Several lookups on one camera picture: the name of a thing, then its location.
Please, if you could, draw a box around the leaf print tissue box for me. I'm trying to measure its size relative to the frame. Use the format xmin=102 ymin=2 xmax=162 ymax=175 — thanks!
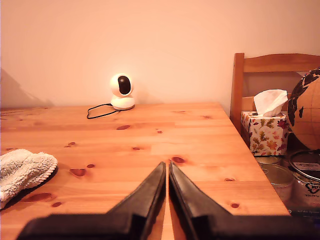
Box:
xmin=240 ymin=111 xmax=290 ymax=157

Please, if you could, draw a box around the white round security camera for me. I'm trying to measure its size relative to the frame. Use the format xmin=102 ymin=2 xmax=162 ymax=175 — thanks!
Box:
xmin=109 ymin=73 xmax=136 ymax=111

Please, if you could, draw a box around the cream fluffy tea towel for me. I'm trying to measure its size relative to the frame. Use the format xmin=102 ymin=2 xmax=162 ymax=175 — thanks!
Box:
xmin=0 ymin=148 xmax=59 ymax=210

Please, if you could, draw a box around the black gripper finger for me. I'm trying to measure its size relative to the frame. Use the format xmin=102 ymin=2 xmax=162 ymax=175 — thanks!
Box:
xmin=107 ymin=161 xmax=167 ymax=240
xmin=168 ymin=161 xmax=232 ymax=240

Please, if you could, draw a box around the clear glass jar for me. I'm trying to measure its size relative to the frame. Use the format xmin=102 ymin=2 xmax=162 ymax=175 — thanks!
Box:
xmin=256 ymin=155 xmax=282 ymax=167
xmin=268 ymin=164 xmax=296 ymax=201

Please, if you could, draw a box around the white tissue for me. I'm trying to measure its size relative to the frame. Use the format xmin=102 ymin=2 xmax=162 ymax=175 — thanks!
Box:
xmin=253 ymin=89 xmax=289 ymax=118

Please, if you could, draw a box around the brown cork globe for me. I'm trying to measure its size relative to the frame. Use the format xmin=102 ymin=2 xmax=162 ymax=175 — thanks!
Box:
xmin=287 ymin=67 xmax=320 ymax=151

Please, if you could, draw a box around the wooden chair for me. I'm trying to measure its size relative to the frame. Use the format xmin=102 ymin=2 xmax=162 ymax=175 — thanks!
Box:
xmin=229 ymin=52 xmax=320 ymax=148

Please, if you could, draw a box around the round glass lid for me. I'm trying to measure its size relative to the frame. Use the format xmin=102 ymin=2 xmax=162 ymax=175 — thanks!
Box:
xmin=288 ymin=149 xmax=320 ymax=183

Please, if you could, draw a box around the black security camera cable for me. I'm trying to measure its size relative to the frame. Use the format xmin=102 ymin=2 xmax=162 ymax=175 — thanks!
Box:
xmin=86 ymin=103 xmax=121 ymax=120

